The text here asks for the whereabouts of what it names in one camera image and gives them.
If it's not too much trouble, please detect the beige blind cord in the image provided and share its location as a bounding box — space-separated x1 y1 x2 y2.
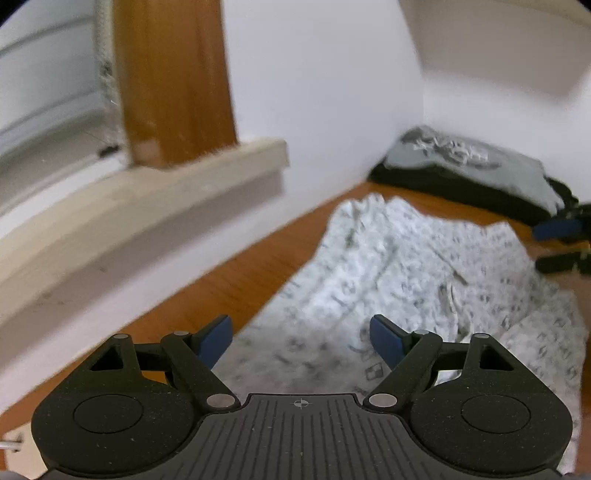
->
95 0 118 139

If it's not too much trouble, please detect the wooden window frame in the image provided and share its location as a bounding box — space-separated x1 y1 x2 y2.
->
112 0 238 169

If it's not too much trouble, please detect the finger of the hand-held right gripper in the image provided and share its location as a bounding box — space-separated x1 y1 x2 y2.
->
534 247 591 274
531 203 591 241

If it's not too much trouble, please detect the beige window sill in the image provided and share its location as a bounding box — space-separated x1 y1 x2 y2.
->
0 138 291 337

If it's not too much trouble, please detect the grey printed folded shirt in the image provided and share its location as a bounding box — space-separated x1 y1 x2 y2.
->
383 124 566 215

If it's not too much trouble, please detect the grey window blind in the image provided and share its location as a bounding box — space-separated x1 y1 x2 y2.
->
0 0 116 160

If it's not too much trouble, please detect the white shelf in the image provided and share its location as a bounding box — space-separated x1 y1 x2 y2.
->
399 0 591 100

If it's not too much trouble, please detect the white patterned garment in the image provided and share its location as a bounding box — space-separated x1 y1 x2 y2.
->
215 194 588 474

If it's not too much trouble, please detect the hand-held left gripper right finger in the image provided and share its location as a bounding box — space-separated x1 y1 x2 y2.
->
363 314 515 411

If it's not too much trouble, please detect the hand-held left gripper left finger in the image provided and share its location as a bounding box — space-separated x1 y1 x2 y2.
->
88 315 241 411

